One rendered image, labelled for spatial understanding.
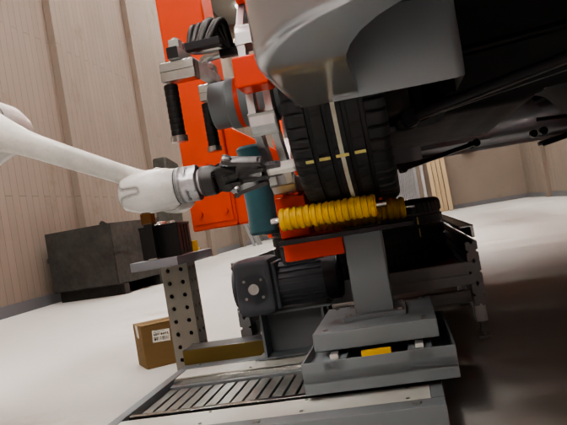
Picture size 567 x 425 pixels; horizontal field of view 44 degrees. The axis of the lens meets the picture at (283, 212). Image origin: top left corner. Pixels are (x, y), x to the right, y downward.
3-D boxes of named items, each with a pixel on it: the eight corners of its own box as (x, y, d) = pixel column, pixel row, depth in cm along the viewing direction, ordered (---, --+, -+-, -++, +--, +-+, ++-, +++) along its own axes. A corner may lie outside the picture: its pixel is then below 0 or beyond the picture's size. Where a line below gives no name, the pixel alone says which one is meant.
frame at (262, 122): (288, 190, 163) (249, -41, 163) (260, 194, 164) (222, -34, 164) (315, 192, 216) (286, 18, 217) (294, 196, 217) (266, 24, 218)
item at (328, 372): (461, 381, 159) (454, 339, 159) (306, 400, 165) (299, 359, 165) (447, 338, 208) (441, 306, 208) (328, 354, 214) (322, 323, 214)
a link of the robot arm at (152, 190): (168, 162, 168) (185, 167, 181) (108, 173, 171) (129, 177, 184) (175, 207, 168) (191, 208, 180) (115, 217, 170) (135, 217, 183)
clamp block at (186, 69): (195, 75, 174) (191, 54, 174) (161, 83, 175) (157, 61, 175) (201, 79, 179) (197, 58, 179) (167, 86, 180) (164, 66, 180)
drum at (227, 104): (288, 115, 183) (278, 61, 183) (210, 130, 186) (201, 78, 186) (295, 121, 196) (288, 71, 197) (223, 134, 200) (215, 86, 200)
